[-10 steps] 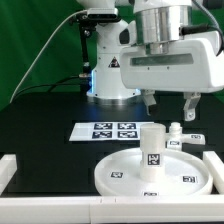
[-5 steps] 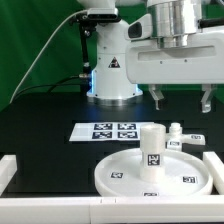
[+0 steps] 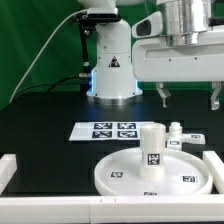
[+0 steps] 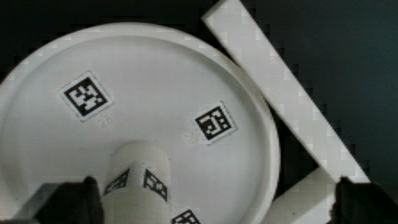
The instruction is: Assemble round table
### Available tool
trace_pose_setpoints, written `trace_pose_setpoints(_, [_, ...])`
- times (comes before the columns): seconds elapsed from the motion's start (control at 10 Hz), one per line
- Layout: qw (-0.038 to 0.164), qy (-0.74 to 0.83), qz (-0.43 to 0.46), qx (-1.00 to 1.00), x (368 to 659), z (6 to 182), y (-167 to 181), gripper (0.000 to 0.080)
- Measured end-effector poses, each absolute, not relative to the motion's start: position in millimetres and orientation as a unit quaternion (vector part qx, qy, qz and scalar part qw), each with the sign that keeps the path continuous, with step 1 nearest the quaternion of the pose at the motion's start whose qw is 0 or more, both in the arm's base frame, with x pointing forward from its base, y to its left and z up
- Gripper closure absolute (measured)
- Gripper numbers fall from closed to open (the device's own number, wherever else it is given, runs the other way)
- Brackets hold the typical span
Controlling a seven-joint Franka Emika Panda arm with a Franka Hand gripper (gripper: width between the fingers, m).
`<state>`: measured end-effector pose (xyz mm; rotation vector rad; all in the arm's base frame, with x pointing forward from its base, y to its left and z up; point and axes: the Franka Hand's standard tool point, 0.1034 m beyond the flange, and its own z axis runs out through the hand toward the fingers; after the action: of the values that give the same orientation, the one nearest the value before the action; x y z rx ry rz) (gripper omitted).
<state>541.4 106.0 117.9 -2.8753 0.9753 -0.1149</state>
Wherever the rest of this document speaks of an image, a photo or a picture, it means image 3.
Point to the white left fence block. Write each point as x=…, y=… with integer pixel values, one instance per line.
x=8, y=166

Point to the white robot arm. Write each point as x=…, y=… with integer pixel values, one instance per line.
x=181, y=42

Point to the white marker tag board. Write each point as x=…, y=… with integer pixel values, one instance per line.
x=102, y=131

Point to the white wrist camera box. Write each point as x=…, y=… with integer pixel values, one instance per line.
x=151, y=26

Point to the white round table top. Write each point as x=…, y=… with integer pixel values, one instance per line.
x=118, y=174

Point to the white right fence block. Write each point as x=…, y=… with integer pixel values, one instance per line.
x=216, y=168

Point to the white front fence rail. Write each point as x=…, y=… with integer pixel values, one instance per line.
x=111, y=209

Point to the white fence block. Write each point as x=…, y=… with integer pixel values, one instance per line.
x=216, y=168
x=8, y=166

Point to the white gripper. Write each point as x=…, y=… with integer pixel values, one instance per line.
x=154, y=61

